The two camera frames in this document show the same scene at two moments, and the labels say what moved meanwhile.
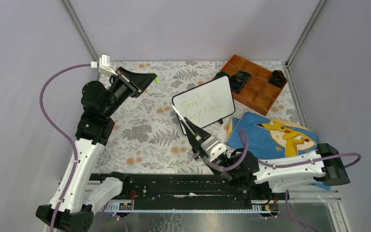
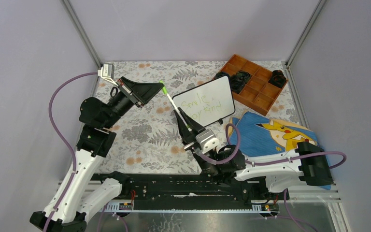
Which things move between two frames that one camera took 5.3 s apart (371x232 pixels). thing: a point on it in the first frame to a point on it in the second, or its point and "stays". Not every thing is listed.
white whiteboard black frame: x=206 y=103 stays
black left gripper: x=136 y=83 to x=144 y=91
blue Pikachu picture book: x=272 y=138 stays
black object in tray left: x=238 y=80 stays
